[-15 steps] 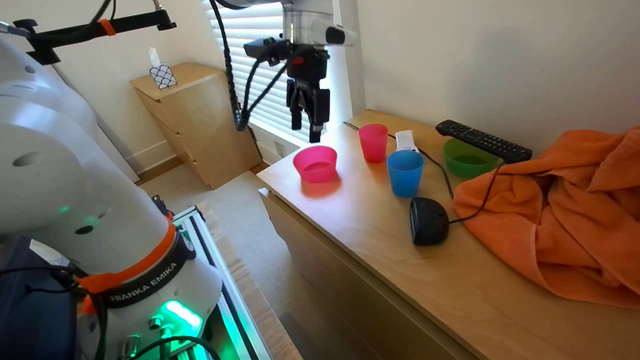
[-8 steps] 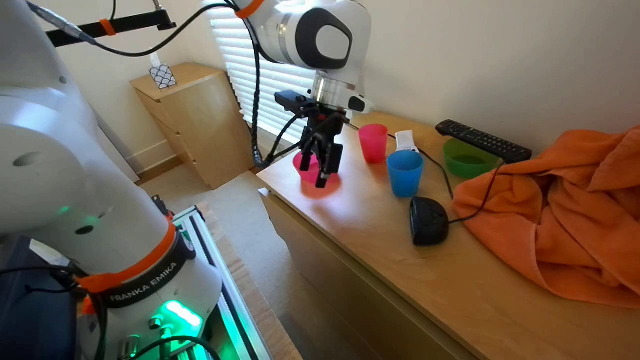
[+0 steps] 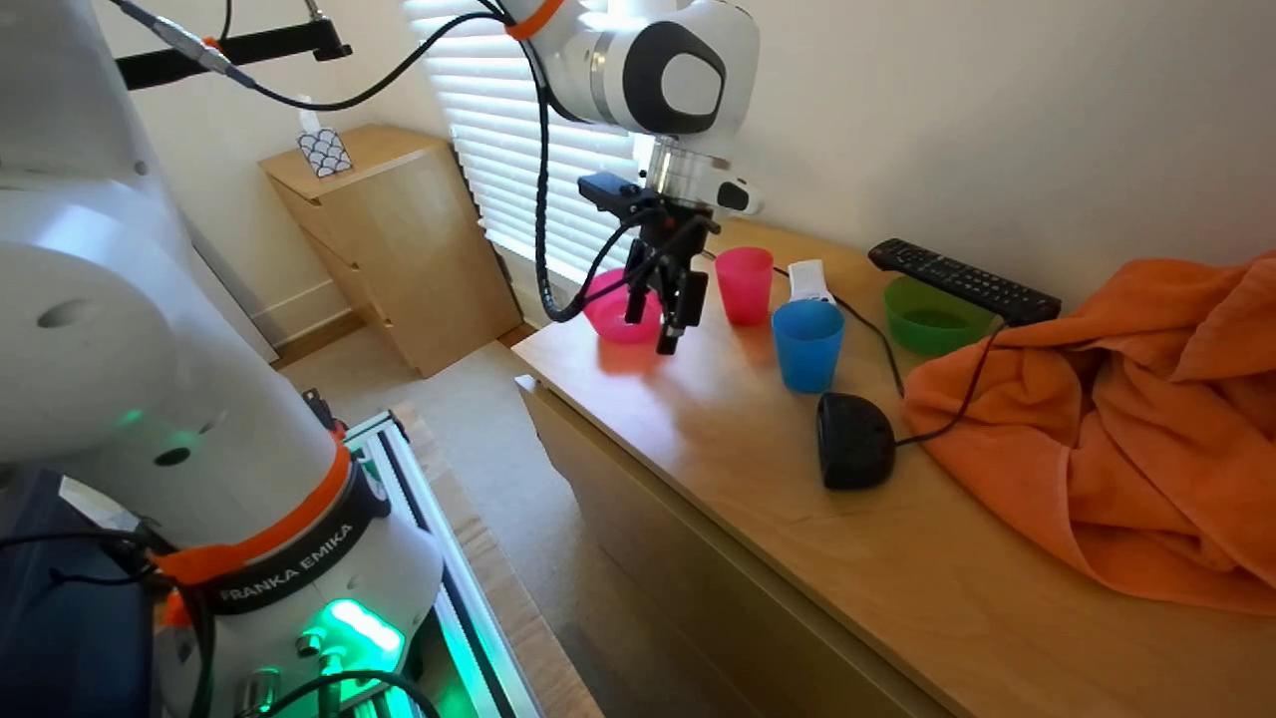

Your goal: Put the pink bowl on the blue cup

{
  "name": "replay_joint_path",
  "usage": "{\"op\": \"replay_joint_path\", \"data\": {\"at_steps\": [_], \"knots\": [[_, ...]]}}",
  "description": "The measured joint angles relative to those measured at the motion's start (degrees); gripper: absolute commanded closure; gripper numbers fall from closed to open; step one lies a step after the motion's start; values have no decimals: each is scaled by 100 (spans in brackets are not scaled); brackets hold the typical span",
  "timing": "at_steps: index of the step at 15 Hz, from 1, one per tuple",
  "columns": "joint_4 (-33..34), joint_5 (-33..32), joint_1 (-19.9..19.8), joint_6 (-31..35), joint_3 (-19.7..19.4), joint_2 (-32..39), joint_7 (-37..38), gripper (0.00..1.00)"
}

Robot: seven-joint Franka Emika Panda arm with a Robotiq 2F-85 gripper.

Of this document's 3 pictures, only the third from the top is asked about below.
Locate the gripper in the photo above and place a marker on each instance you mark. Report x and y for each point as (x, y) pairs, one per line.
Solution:
(680, 239)

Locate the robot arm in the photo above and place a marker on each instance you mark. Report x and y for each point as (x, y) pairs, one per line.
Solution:
(120, 329)

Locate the pink bowl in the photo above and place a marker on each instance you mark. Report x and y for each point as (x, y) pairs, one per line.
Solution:
(610, 319)

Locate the pink cup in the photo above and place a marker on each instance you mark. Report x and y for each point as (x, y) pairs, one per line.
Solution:
(744, 284)

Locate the blue cup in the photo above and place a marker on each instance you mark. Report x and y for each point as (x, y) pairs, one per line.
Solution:
(807, 349)

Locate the green bowl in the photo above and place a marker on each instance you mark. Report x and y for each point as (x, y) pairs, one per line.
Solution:
(932, 324)

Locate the white power adapter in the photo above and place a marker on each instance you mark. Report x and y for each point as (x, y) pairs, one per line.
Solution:
(809, 279)

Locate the white window blinds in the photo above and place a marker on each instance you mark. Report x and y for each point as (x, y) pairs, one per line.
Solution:
(498, 130)

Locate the small wooden dresser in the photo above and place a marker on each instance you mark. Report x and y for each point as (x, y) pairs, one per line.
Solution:
(409, 259)

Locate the long wooden dresser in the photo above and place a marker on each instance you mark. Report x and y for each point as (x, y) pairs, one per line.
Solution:
(797, 558)

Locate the black remote control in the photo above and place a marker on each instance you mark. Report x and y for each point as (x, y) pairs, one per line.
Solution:
(957, 279)

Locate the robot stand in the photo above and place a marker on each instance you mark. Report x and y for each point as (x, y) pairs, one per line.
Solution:
(469, 598)

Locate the patterned tissue box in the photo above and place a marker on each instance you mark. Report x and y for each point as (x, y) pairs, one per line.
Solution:
(325, 152)

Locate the orange towel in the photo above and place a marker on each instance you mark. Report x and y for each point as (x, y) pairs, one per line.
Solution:
(1116, 429)

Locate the dark blue box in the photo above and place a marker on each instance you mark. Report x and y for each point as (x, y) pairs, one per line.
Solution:
(70, 618)

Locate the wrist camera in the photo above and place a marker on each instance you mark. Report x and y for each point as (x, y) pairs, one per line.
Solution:
(606, 189)

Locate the camera on mount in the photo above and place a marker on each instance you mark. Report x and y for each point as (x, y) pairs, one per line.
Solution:
(259, 45)

